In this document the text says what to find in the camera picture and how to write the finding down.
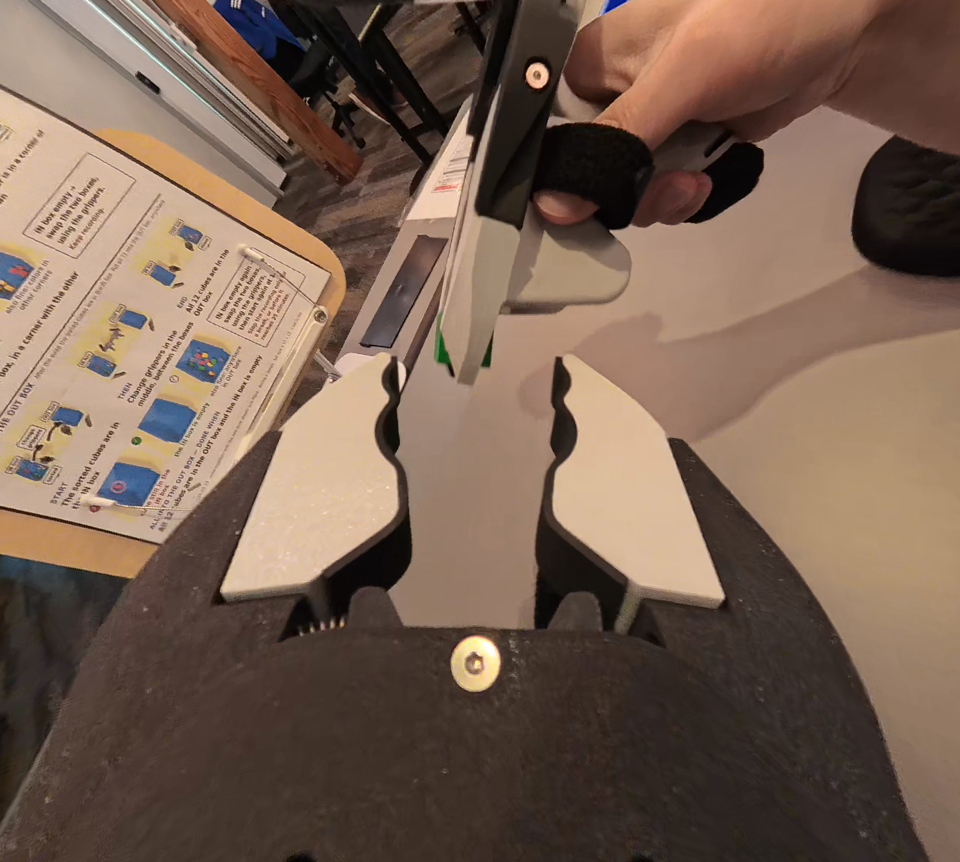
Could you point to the wooden column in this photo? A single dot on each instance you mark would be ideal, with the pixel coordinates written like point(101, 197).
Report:
point(225, 52)

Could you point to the printed instruction sheet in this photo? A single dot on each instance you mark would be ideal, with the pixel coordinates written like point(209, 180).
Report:
point(112, 315)

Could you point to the white stand base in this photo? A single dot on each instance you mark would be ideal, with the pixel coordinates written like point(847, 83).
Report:
point(341, 371)

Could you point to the green wooden cube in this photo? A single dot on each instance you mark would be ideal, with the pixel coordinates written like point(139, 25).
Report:
point(444, 352)

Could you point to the person's right forearm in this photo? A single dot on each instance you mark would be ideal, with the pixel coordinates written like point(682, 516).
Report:
point(922, 15)

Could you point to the blue jacket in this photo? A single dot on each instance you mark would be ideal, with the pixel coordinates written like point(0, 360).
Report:
point(255, 22)

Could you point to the black desk inlay plate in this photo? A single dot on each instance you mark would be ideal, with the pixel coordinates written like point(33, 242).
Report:
point(401, 292)

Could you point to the paper in plastic sleeve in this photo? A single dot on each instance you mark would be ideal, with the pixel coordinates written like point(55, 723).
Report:
point(442, 180)

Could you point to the wooden display board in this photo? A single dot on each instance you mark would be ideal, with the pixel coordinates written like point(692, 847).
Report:
point(315, 255)

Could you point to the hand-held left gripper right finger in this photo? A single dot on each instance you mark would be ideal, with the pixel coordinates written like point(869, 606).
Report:
point(630, 502)

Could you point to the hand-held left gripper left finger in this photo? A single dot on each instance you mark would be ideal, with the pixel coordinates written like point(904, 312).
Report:
point(315, 495)

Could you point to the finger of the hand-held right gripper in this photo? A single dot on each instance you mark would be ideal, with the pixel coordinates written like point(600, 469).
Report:
point(461, 202)
point(484, 292)

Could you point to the black display on stand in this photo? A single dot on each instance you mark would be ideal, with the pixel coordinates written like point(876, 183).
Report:
point(375, 67)

